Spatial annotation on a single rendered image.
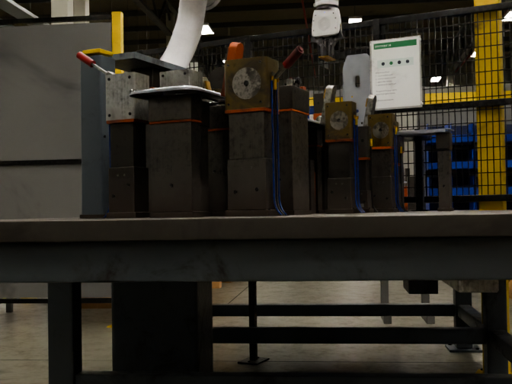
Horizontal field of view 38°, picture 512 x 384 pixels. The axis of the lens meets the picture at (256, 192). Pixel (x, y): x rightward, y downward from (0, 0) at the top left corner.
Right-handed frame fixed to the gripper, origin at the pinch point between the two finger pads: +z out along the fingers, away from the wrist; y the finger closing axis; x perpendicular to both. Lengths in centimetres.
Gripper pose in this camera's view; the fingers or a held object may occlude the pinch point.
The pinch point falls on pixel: (327, 52)
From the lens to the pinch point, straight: 267.6
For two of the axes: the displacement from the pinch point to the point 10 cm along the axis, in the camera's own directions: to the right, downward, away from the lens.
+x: 4.5, 0.2, 9.0
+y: 9.0, -0.2, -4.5
